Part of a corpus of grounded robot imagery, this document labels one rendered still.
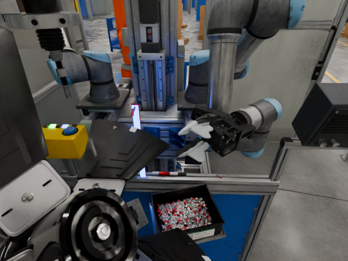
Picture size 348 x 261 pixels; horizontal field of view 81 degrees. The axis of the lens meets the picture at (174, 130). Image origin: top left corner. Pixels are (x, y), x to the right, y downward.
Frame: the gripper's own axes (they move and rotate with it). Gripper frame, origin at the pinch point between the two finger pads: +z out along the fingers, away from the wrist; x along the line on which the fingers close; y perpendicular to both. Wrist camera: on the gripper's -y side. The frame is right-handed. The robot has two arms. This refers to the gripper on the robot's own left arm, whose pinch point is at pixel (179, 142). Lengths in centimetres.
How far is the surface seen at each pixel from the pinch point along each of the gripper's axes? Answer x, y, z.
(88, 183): -0.5, 0.8, 21.8
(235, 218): 59, 8, -34
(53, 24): -28.2, 3.7, 20.7
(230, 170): 126, -45, -110
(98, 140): 1.1, -11.7, 16.0
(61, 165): 85, -94, 28
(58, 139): 15.5, -35.7, 23.7
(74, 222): -8.4, 12.1, 25.4
